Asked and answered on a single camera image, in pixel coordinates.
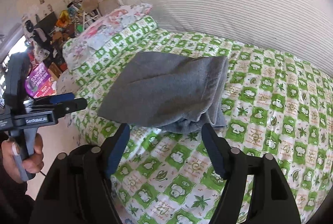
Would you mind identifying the grey pants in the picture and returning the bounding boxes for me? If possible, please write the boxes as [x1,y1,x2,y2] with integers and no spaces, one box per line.
[98,51,229,134]

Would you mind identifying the person's left hand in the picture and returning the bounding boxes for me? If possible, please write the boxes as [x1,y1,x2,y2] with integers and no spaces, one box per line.
[0,132,45,184]

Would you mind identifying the purple product box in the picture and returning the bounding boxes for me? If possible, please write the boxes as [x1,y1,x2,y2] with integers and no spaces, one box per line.
[25,63,56,98]

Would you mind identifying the black office chair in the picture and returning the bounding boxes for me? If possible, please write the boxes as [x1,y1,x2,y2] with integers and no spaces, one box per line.
[32,28,53,52]

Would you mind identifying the floral pink pillow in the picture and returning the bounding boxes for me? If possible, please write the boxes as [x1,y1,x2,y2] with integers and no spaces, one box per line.
[63,3,152,70]

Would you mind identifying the green patterned bed sheet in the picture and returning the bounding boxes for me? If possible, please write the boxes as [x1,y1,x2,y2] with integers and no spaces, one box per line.
[70,16,332,223]

